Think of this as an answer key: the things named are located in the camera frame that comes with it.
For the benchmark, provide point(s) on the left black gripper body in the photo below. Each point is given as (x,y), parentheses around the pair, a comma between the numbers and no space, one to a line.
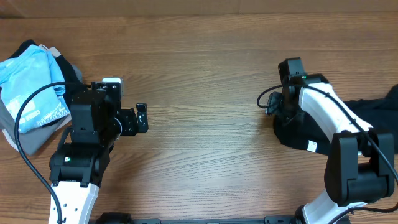
(127,119)

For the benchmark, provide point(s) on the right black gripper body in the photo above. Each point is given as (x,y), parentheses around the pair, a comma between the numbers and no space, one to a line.
(276,104)

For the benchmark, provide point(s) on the black t-shirt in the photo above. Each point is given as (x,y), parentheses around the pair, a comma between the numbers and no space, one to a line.
(323,118)

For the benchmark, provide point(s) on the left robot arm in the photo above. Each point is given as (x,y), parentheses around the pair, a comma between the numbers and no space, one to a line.
(83,154)

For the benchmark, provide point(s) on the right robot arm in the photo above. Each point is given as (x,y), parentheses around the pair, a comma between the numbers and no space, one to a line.
(360,166)

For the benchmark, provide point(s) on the black folded shirt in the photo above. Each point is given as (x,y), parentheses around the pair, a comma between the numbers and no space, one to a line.
(71,73)

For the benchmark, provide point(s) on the grey folded shirt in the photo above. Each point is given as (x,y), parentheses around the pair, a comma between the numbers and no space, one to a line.
(32,141)

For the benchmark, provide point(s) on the light blue folded shirt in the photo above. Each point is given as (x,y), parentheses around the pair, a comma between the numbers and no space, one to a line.
(23,75)

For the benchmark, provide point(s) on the beige folded shirt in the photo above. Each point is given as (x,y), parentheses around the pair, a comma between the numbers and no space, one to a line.
(34,68)

